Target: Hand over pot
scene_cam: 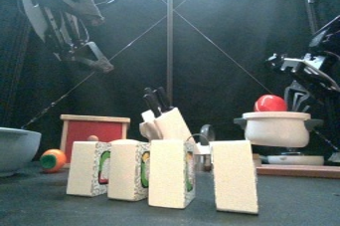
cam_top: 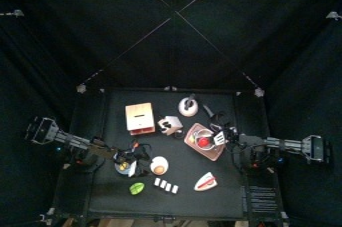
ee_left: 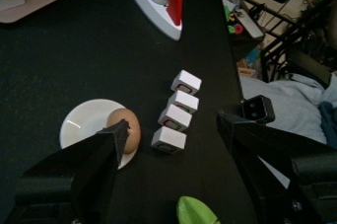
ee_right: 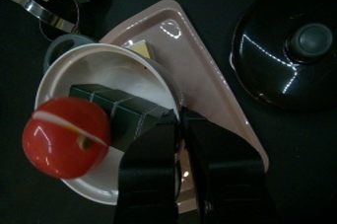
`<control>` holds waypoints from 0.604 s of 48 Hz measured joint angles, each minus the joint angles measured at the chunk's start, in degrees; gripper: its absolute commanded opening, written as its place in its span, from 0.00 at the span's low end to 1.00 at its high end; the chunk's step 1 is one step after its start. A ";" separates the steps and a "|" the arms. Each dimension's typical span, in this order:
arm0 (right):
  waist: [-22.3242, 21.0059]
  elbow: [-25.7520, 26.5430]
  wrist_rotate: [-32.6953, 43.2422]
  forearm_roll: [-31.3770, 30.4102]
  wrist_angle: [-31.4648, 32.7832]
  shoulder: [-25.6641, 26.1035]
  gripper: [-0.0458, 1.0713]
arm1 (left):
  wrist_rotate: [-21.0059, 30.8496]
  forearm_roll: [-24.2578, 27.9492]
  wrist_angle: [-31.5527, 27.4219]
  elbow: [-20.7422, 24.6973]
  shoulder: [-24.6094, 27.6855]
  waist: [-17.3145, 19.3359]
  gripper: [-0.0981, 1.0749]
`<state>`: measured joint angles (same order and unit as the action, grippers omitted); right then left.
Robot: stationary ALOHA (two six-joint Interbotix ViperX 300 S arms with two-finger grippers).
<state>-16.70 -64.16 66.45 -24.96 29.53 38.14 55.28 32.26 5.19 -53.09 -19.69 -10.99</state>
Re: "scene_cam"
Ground white toy pot grey handles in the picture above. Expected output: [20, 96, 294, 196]
[232, 111, 326, 148]

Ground red round toy tomato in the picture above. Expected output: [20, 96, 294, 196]
[252, 94, 290, 113]

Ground white round toy plate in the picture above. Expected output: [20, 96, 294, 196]
[266, 154, 326, 166]

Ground brown wooden board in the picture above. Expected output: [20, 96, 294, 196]
[255, 164, 340, 180]

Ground red wooden box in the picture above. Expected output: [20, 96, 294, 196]
[59, 113, 132, 164]

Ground silver round metal spoon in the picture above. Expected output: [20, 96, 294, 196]
[198, 123, 216, 146]

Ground white wooden knife block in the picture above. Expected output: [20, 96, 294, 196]
[139, 107, 199, 145]

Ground orange toy fruit green end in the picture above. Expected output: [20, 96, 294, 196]
[39, 148, 68, 173]

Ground grey plastic bowl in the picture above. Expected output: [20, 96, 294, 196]
[0, 126, 43, 178]

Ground thin diagonal brace wire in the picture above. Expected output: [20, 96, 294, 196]
[128, 0, 274, 96]
[20, 0, 214, 128]

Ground vertical metal frame pole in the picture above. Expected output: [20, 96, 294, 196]
[167, 0, 174, 107]

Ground black handled toy knife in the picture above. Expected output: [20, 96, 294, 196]
[144, 87, 170, 113]
[143, 93, 163, 118]

